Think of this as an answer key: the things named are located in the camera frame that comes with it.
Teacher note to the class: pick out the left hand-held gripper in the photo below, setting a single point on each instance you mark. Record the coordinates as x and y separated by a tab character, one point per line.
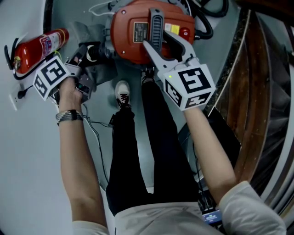
50	75

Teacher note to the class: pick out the person's black trousers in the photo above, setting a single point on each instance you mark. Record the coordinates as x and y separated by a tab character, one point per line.
160	147

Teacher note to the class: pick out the red fire extinguisher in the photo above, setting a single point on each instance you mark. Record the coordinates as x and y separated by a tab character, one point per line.
34	51

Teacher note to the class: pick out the brown wooden staircase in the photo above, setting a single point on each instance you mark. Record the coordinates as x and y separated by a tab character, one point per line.
252	91

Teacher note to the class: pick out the white wall socket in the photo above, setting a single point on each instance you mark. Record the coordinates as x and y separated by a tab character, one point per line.
14	101

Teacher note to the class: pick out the person's right white sneaker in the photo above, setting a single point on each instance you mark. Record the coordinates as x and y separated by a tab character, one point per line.
148	78

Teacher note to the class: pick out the person's white shirt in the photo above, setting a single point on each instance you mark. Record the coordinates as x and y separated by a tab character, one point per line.
172	220

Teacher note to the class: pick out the person's left hand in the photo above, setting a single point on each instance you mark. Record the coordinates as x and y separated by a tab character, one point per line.
70	96

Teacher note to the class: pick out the black storage case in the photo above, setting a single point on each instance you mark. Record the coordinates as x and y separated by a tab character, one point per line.
220	135

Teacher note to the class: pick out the red vacuum cleaner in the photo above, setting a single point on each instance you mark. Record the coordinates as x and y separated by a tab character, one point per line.
128	27

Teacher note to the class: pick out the person's right forearm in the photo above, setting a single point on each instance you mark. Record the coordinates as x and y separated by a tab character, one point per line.
209	151

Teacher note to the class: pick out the person's left forearm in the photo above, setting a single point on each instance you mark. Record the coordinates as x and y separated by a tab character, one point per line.
80	172

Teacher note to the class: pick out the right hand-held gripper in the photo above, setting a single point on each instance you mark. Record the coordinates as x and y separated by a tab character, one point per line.
193	87

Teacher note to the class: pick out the small screen device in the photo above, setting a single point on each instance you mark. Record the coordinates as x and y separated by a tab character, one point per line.
212	216

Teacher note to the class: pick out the person's white sneaker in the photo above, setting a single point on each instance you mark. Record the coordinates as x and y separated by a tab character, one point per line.
148	78
122	90

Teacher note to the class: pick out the person's left white sneaker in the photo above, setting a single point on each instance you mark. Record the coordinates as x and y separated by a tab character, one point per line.
122	90

